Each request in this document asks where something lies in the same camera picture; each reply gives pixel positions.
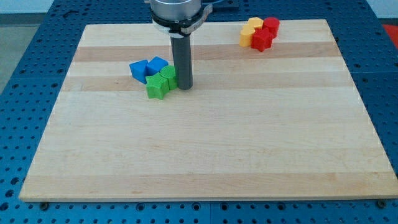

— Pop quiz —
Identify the blue block left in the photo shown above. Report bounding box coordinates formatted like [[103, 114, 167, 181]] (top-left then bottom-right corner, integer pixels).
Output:
[[129, 60, 149, 84]]

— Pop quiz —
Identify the yellow hexagon block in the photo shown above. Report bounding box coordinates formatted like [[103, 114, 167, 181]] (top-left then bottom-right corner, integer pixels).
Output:
[[248, 17, 264, 29]]

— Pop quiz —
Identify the red circle block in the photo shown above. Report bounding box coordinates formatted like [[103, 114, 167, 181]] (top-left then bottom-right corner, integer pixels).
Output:
[[262, 17, 280, 39]]

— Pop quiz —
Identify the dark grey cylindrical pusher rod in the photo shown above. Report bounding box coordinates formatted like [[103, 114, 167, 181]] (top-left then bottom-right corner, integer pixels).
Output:
[[170, 36, 193, 90]]

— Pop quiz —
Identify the green cylinder block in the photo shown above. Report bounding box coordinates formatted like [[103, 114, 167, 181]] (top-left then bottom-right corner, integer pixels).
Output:
[[160, 65, 178, 90]]

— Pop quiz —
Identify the blue cube block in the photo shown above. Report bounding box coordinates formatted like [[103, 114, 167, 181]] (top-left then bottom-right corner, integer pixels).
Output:
[[146, 56, 169, 76]]

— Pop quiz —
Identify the green star block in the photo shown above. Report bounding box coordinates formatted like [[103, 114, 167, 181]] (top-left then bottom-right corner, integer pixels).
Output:
[[146, 72, 170, 100]]

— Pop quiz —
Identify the red star block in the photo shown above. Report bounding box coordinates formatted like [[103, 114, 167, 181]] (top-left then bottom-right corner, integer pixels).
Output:
[[251, 28, 274, 52]]

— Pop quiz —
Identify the wooden board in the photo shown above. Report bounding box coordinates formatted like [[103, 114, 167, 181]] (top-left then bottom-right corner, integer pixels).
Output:
[[19, 19, 397, 202]]

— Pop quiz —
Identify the yellow heart block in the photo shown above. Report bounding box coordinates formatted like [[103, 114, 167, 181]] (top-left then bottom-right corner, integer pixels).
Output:
[[239, 24, 255, 47]]

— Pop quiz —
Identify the blue perforated table plate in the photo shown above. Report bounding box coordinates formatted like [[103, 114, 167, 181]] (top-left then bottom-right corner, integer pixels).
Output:
[[1, 0, 397, 223]]

